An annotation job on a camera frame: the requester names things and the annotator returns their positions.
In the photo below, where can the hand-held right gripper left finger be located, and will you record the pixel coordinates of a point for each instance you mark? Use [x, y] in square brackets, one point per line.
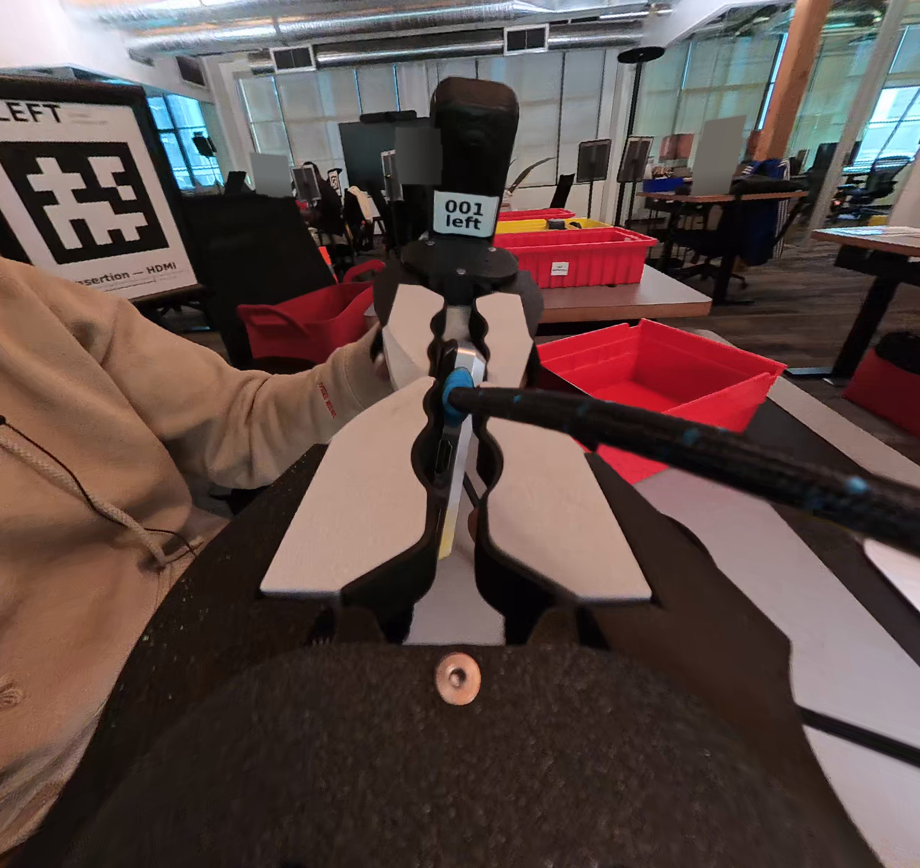
[352, 501]

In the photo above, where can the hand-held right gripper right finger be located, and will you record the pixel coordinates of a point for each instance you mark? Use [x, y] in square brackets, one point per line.
[560, 516]

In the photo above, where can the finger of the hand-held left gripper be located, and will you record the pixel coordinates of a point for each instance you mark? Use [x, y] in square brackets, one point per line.
[507, 336]
[410, 336]

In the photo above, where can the red plastic bin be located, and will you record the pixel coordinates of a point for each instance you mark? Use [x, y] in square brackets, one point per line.
[683, 372]

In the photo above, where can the person's left forearm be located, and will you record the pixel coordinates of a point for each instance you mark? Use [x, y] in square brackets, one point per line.
[287, 408]

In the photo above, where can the red plastic basket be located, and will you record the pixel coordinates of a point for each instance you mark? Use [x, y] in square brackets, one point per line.
[309, 329]

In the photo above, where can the yellow plastic bin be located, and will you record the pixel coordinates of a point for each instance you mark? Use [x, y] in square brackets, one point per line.
[553, 225]

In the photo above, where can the red ribbed storage bin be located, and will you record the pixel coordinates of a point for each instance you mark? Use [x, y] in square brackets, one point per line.
[575, 257]

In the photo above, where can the brown top table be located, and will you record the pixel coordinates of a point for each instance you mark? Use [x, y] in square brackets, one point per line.
[618, 300]

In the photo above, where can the small framed easel sign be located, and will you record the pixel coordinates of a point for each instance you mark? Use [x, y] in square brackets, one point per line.
[593, 160]
[636, 156]

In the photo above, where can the wooden top office desk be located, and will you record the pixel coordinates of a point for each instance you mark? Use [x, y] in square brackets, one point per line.
[719, 197]
[870, 237]

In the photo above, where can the person in beige hoodie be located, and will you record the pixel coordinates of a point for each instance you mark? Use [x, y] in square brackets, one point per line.
[72, 523]

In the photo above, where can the red bag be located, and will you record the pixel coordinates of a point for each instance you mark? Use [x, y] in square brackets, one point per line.
[884, 386]

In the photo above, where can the black white tag sign board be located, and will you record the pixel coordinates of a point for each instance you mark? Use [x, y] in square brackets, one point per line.
[86, 192]

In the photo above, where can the wooden column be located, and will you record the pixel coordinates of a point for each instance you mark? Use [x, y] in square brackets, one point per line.
[798, 56]

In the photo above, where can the black office chair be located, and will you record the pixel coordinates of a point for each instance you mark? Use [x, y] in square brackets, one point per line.
[873, 182]

